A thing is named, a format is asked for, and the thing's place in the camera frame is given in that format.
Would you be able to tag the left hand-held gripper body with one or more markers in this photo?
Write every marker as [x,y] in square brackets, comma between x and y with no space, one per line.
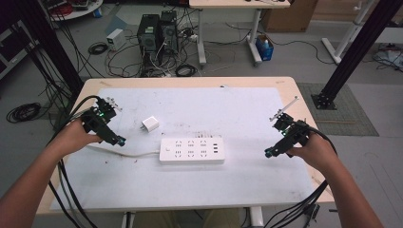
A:
[95,119]

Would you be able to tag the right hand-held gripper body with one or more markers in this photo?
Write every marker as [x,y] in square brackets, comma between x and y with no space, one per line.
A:
[291,130]

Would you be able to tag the person's left hand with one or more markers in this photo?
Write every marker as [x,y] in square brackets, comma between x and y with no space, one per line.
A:
[73,138]

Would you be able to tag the person's right hand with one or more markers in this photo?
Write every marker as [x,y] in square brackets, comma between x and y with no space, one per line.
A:
[316,152]

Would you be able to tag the white charger adapter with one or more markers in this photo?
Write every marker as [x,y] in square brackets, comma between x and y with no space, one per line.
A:
[150,123]

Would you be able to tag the grey floor mat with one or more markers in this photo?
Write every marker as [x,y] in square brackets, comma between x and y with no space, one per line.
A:
[351,117]

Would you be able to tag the white table leg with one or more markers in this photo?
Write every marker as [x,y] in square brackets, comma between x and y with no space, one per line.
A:
[128,220]
[256,218]

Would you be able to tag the white power strip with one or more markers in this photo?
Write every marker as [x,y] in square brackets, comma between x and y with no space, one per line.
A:
[192,150]

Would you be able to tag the small white box device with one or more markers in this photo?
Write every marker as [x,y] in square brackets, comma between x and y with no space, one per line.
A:
[116,39]

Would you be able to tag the white table mat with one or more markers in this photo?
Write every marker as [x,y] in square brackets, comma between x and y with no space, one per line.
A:
[196,183]

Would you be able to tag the blue storage box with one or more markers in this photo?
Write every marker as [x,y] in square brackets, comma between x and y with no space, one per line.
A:
[264,48]

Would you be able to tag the black computer tower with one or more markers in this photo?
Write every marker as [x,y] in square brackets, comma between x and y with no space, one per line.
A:
[169,31]
[148,34]

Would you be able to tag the white metal stand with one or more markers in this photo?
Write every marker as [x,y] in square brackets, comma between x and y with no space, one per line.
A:
[345,38]

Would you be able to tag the round white table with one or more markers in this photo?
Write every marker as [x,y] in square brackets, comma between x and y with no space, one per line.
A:
[76,9]

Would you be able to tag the brown cardboard box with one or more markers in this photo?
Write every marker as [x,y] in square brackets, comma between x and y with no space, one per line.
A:
[288,15]

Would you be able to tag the light wooden desk white legs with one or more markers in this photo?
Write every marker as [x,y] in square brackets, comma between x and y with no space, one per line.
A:
[234,3]

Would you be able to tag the black metal frame post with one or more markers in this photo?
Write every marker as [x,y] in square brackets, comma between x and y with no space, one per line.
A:
[47,41]
[358,47]

